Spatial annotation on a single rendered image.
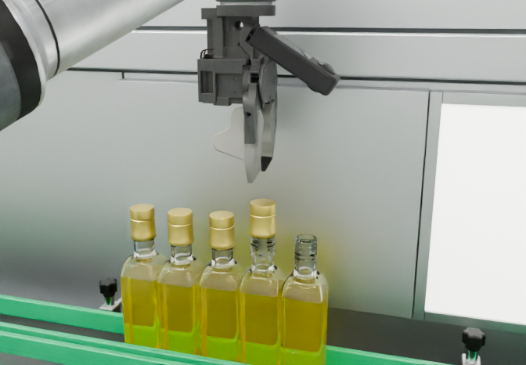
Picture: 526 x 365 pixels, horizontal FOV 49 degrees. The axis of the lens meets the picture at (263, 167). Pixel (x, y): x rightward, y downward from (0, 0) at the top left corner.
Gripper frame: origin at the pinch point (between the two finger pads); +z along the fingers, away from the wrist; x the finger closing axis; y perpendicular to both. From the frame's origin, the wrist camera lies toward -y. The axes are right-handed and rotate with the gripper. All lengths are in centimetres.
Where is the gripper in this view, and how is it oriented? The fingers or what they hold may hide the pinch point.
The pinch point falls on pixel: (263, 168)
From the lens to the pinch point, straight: 73.6
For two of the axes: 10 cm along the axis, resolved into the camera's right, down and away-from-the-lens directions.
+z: 0.0, 9.6, 2.7
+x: -2.8, 2.6, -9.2
